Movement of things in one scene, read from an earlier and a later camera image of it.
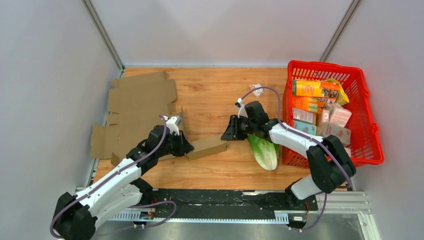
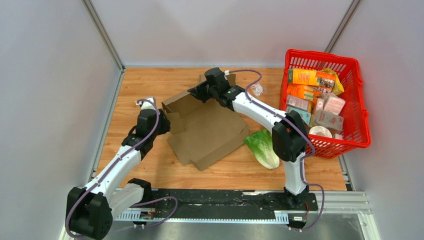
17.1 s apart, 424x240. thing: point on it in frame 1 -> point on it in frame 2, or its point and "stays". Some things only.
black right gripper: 232,133 -> 197,91
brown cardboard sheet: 135,103 -> 201,132
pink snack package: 340,117 -> 334,104
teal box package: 305,127 -> 305,115
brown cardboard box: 206,147 -> 230,77
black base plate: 229,200 stays
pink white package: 343,133 -> 328,119
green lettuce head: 266,153 stays
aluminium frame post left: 98,24 stays
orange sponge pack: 305,102 -> 304,91
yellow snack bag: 342,98 -> 337,88
